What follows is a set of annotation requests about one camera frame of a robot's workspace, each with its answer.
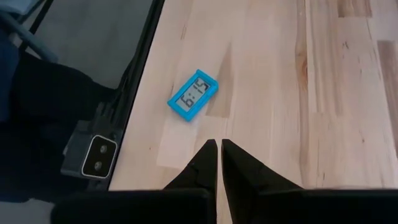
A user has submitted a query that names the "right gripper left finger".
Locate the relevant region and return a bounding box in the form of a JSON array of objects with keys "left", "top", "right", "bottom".
[{"left": 163, "top": 139, "right": 218, "bottom": 200}]

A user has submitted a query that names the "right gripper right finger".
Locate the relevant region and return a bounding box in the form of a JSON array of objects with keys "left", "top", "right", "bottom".
[{"left": 221, "top": 138, "right": 304, "bottom": 224}]

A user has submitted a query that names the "teal digital clock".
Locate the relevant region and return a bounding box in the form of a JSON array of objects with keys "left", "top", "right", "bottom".
[{"left": 167, "top": 68, "right": 220, "bottom": 123}]

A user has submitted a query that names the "grey chair armrest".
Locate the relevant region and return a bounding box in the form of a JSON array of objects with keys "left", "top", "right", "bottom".
[{"left": 0, "top": 8, "right": 60, "bottom": 63}]

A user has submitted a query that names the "grey table-edge camera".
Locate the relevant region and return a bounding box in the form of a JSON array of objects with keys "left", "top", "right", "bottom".
[{"left": 60, "top": 119, "right": 118, "bottom": 180}]

